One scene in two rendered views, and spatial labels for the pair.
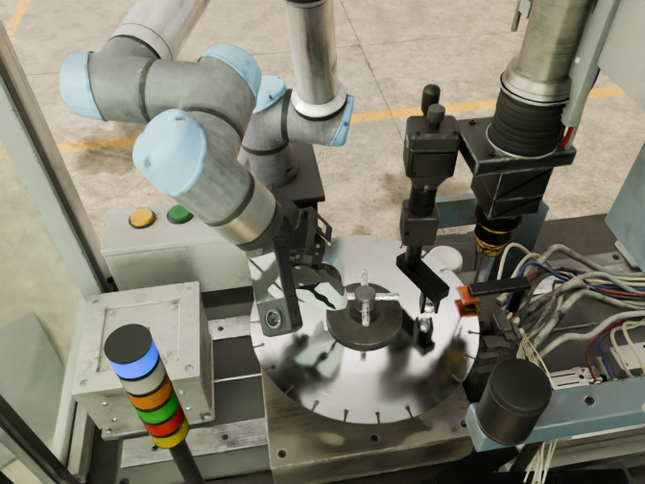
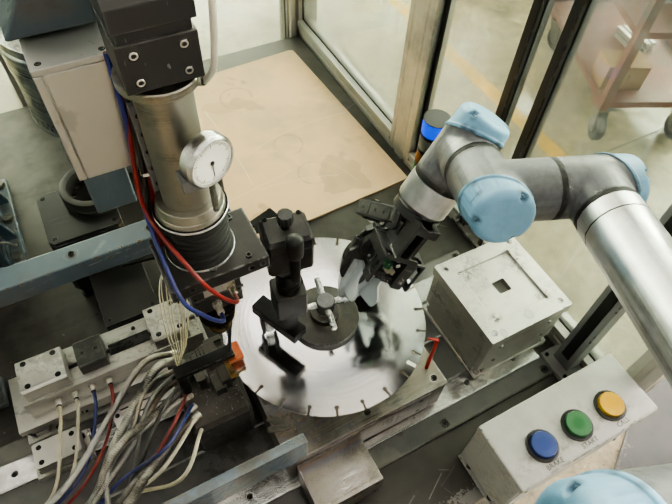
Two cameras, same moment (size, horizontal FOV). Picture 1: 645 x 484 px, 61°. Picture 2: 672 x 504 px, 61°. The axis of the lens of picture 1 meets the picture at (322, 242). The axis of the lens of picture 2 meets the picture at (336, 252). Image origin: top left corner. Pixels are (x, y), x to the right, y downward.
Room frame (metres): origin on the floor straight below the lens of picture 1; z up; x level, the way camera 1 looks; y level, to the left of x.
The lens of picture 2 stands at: (0.90, -0.23, 1.75)
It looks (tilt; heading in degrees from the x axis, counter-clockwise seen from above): 53 degrees down; 157
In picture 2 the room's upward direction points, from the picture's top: 4 degrees clockwise
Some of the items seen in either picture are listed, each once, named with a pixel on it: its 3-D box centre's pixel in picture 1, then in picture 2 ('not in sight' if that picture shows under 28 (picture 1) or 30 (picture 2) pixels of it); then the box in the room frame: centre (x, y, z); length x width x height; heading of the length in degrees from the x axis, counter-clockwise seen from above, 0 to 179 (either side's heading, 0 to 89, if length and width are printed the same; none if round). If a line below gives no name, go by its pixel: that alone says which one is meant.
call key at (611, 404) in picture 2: (142, 219); (609, 405); (0.74, 0.33, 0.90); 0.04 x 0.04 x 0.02
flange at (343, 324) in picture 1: (364, 310); (324, 313); (0.47, -0.06, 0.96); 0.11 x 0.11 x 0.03
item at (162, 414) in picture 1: (155, 399); not in sight; (0.29, 0.19, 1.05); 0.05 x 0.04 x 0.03; 9
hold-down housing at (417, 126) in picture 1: (425, 180); (287, 266); (0.51, -0.13, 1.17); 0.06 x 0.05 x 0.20; 90
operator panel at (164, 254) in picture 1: (187, 248); (553, 433); (0.73, 0.26, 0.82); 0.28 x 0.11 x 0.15; 99
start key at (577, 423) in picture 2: (180, 214); (576, 425); (0.75, 0.27, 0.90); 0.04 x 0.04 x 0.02
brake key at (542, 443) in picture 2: not in sight; (542, 445); (0.76, 0.20, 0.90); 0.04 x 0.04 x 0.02
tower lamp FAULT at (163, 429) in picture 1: (161, 412); not in sight; (0.29, 0.19, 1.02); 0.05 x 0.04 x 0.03; 9
